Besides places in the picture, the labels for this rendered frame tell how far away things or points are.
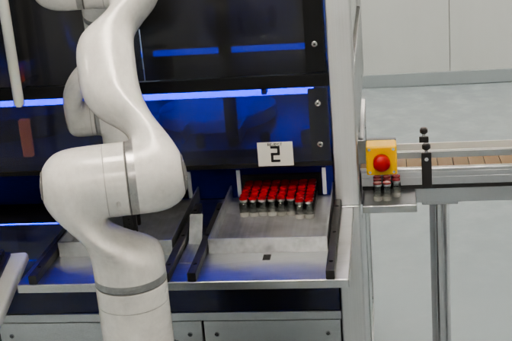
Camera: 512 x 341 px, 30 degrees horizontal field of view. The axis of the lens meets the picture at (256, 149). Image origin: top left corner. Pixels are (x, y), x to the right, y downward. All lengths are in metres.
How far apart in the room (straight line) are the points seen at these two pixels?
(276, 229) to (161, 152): 0.73
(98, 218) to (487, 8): 5.55
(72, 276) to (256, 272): 0.39
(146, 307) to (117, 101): 0.34
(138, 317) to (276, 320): 0.91
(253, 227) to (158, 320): 0.66
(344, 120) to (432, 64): 4.72
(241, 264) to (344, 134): 0.43
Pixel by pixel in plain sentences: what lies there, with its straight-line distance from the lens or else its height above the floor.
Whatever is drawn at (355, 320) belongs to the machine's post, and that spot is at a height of 0.57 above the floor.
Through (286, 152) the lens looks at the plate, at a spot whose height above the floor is 1.02.
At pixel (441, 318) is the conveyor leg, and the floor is 0.50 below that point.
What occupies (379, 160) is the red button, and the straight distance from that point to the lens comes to 2.23.
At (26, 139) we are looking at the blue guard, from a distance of 2.41.
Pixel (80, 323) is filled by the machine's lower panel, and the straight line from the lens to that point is 2.57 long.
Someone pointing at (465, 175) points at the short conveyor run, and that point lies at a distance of 2.41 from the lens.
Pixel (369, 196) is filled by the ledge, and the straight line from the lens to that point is 2.37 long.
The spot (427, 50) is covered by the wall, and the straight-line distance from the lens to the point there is 6.91.
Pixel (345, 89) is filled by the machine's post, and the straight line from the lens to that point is 2.22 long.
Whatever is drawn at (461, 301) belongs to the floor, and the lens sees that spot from 3.79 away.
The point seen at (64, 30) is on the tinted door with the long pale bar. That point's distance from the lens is 2.32.
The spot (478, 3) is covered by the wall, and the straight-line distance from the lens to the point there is 6.88.
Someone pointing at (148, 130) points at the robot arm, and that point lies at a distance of 1.54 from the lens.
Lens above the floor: 1.72
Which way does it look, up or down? 18 degrees down
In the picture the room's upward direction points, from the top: 5 degrees counter-clockwise
